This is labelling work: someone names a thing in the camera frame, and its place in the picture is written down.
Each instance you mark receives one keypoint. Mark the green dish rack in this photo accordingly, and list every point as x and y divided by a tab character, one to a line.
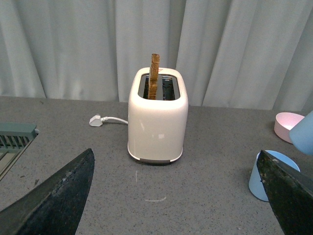
15	138

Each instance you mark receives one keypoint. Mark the blue cup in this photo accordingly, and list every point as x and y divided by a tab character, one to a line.
255	184
301	135

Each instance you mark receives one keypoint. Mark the pink bowl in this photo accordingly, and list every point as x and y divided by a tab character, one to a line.
284	122

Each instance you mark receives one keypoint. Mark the grey-white curtain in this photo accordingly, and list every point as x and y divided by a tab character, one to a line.
231	53

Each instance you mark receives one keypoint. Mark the cream white toaster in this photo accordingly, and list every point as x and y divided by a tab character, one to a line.
156	128

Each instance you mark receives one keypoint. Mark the white power plug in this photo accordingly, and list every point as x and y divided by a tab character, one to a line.
96	121

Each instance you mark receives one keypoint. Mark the toast bread slice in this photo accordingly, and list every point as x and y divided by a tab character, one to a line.
153	76

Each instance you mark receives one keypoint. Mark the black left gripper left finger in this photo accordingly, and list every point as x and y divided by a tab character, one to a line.
54	207

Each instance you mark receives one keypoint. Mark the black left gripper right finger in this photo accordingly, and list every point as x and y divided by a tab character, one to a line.
290	194

